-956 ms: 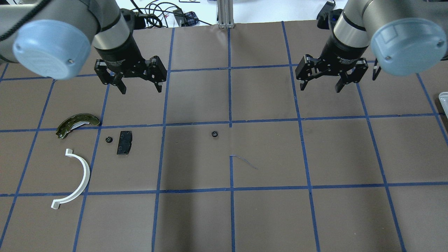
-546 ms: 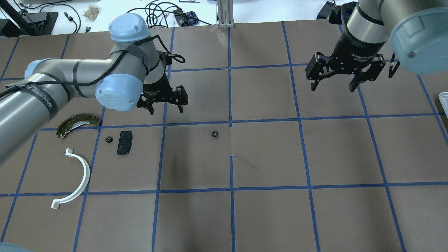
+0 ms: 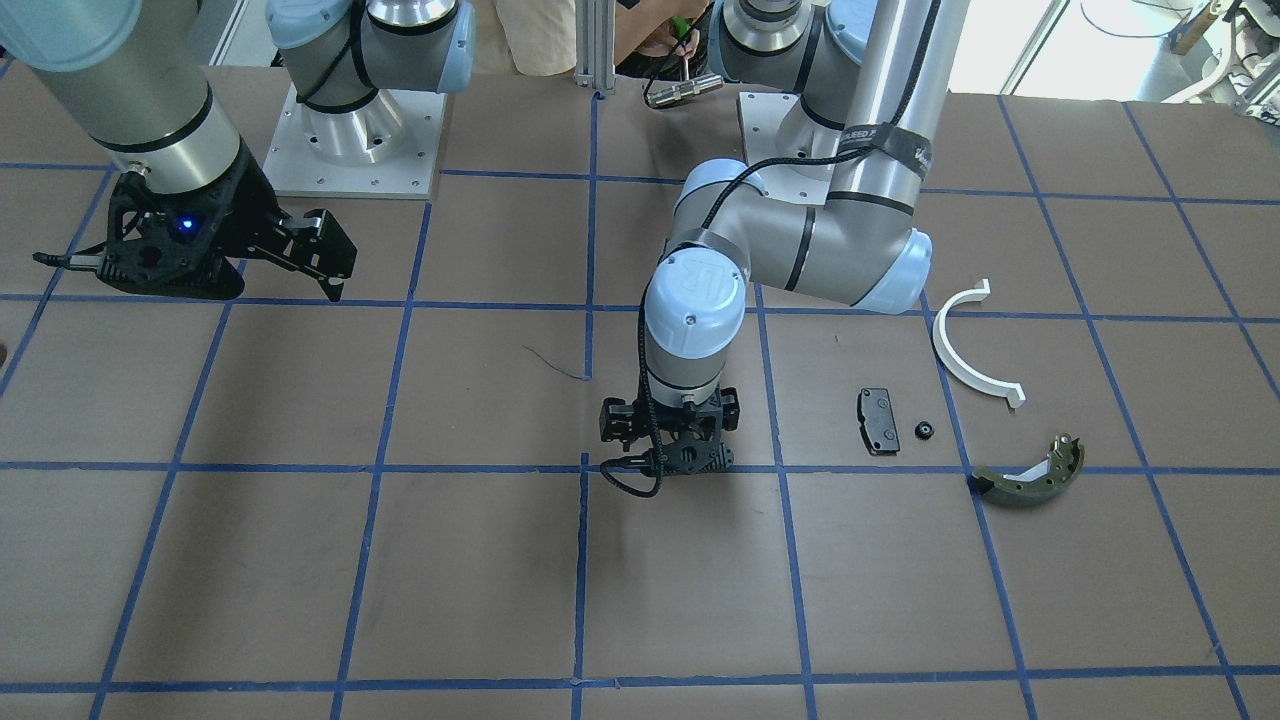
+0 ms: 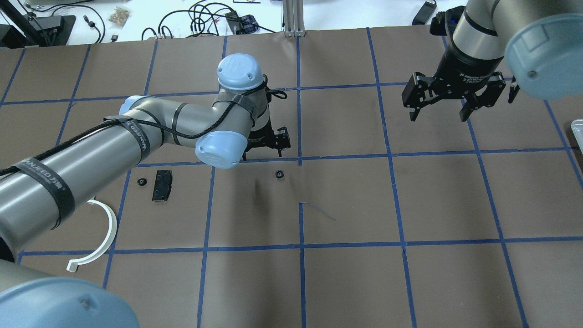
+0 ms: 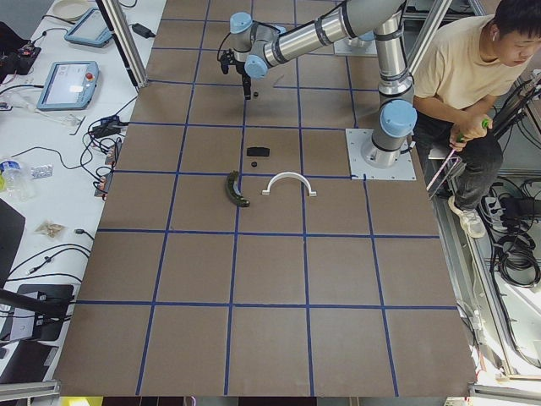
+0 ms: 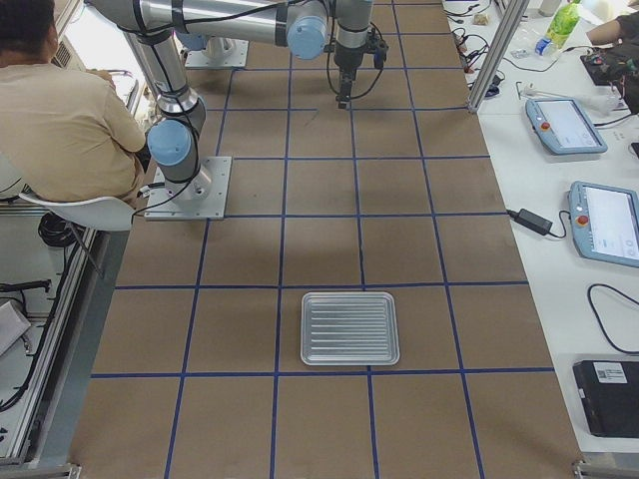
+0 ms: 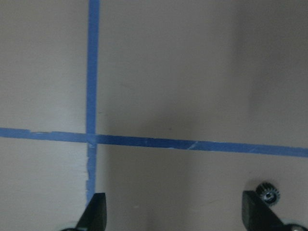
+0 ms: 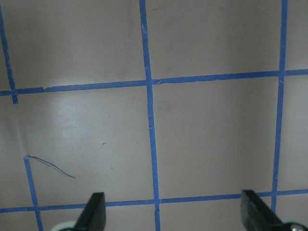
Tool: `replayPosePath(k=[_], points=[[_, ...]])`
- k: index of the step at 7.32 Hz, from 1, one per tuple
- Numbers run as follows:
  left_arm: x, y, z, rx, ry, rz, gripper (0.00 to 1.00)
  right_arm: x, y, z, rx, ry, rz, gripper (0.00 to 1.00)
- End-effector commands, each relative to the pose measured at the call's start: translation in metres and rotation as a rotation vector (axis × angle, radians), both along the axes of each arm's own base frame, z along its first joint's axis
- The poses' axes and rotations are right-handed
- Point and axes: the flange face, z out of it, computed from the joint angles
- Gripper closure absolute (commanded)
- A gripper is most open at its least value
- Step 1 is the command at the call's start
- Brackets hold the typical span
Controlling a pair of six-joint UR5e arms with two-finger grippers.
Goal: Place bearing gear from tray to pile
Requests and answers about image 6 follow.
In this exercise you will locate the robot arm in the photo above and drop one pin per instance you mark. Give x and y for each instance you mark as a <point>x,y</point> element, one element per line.
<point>266,85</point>

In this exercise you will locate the blue teach pendant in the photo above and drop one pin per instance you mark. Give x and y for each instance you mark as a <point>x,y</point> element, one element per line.
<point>604,222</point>
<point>563,127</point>

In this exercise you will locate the blue teach pendant far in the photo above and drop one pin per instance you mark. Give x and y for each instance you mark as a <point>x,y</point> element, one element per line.
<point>563,127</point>

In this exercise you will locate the black power adapter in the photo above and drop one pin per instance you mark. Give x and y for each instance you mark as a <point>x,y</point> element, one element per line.
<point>531,221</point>

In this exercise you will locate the aluminium frame post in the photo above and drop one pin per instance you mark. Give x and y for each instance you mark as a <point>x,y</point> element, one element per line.
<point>501,39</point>

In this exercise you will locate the white chair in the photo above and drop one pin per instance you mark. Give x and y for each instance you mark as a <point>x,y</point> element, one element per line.
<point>107,214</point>

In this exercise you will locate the seated person in beige shirt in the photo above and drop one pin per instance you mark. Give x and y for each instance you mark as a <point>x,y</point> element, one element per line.
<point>66,132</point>

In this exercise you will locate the black box device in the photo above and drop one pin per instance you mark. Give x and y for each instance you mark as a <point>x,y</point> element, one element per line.
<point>609,395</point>

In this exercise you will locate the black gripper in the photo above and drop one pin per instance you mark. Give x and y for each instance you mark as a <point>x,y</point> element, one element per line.
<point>346,71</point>

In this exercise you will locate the green drink bottle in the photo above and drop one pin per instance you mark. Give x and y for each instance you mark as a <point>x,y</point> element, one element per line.
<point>559,29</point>

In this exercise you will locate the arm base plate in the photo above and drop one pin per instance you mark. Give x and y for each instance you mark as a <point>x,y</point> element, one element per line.
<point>204,198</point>
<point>219,54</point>

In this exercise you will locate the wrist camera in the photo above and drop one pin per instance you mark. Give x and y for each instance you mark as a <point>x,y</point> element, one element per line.
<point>377,48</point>

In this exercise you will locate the silver ribbed metal tray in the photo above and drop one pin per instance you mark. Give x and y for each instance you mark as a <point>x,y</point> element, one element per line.
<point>346,328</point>

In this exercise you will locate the blue teach pendant near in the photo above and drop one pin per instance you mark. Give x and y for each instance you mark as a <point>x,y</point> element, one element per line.
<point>604,222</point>

